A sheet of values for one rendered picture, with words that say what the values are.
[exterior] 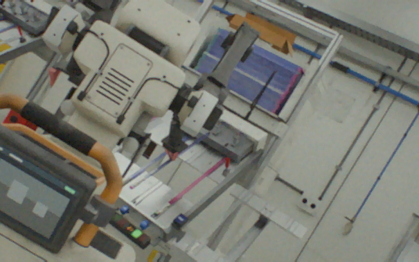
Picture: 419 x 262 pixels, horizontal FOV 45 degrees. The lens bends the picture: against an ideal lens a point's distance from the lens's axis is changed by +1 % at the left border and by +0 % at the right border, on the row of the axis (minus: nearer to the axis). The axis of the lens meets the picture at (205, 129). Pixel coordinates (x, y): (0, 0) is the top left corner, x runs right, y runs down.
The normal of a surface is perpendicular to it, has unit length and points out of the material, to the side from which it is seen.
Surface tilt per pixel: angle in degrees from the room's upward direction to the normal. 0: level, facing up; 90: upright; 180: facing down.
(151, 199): 45
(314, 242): 90
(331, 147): 90
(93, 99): 82
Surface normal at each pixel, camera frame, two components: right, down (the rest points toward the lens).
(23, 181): -0.18, 0.36
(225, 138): 0.14, -0.76
